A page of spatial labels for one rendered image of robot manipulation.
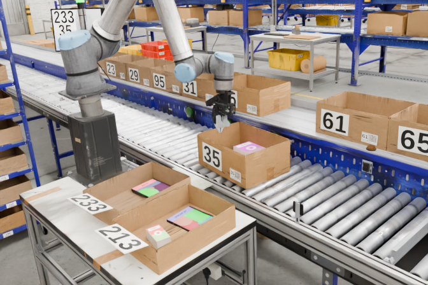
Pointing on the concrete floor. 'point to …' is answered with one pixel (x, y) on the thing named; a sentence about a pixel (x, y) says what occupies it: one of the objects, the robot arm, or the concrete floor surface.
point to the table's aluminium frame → (250, 245)
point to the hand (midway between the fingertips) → (218, 130)
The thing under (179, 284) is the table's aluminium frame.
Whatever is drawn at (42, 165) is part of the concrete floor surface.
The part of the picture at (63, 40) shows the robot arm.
